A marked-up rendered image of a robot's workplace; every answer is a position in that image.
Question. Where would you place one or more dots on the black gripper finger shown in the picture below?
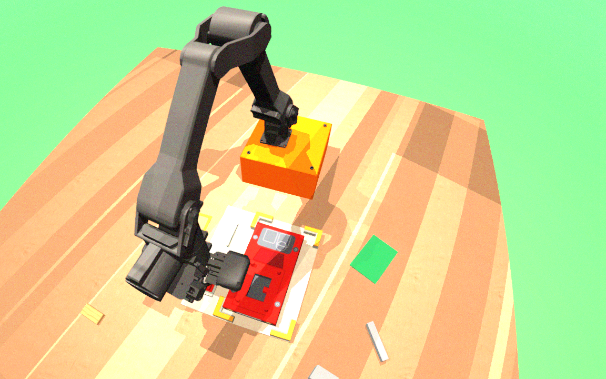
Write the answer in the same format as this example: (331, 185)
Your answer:
(211, 279)

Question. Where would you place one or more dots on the green flat rectangle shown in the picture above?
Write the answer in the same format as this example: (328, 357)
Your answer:
(374, 259)

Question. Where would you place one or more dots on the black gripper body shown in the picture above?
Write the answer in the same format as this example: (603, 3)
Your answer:
(230, 268)

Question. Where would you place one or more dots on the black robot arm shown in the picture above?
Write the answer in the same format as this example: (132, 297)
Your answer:
(170, 191)

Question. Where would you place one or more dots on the white rectangular bar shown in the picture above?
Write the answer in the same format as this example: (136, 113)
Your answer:
(380, 349)

